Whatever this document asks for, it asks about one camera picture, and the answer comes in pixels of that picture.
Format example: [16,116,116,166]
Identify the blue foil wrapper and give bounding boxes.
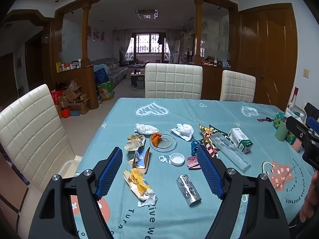
[191,139,203,156]

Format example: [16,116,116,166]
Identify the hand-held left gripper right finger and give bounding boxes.
[196,145,292,239]

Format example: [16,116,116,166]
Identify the white green milk carton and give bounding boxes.
[228,127,253,153]

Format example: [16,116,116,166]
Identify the torn blue white carton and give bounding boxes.
[128,146,151,175]

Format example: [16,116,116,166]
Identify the row of bottles and boxes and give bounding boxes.
[56,59,83,73]

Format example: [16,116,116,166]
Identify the barred window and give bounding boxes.
[136,33,166,54]

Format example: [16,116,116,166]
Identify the dark coffee table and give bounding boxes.
[130,66,146,84]

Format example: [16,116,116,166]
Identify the white standing air conditioner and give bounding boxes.
[174,40,181,64]

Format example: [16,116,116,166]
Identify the grey sofa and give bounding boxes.
[91,58,129,87]

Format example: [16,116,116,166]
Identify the white plastic lid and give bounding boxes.
[169,153,185,166]

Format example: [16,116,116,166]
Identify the red gold striped wrapper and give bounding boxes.
[199,124,220,158]

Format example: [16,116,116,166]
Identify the red bag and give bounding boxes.
[51,90,63,105]

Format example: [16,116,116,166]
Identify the clear glass saucer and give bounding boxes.
[150,131,178,152]

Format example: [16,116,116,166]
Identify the colourful shopping bag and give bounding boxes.
[97,80,115,102]

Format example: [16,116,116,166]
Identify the cream quilted leather chair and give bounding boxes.
[145,63,203,100]
[220,70,256,103]
[0,84,83,231]

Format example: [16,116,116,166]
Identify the dark green patterned packet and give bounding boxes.
[209,124,231,140]

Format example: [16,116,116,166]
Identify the light blue printed tablecloth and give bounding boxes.
[75,97,317,239]

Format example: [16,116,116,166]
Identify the white tissue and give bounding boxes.
[135,123,159,134]
[171,123,194,142]

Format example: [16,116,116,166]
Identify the pile of cardboard boxes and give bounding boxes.
[56,85,90,115]

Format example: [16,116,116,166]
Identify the person's right hand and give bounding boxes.
[300,170,319,222]

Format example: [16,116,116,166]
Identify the pink wall pictures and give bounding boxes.
[86,30,105,41]

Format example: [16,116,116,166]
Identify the pink cup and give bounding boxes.
[291,139,303,152]

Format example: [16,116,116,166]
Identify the red white bottle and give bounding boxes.
[288,87,299,110]

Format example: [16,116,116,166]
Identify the orange peel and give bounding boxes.
[150,133,162,147]

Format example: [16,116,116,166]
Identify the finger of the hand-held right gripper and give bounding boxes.
[304,102,319,132]
[286,116,319,171]

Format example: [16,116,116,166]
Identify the wooden partition cabinet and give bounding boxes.
[56,66,99,110]

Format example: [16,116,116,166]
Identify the sheer patterned curtain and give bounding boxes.
[166,29,183,63]
[113,29,136,63]

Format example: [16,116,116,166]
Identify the crumpled yellow white wrapper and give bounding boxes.
[124,134,146,152]

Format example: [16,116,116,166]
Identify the long yellow wrapper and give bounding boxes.
[123,168,157,208]

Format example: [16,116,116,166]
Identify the clear plastic bin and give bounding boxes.
[60,155,83,180]

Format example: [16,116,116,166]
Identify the ceiling lamp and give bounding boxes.
[135,9,158,20]

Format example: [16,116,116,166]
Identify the green cup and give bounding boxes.
[275,122,289,141]

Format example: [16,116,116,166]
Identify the silver foil wrapper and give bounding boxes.
[176,174,202,207]

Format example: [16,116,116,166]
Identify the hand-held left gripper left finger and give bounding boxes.
[29,146,124,239]

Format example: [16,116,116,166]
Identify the pink red wrapper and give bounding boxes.
[187,156,202,170]

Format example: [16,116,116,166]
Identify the wooden double door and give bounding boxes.
[238,4,298,110]

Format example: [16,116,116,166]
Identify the green knitted item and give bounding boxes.
[274,112,287,129]

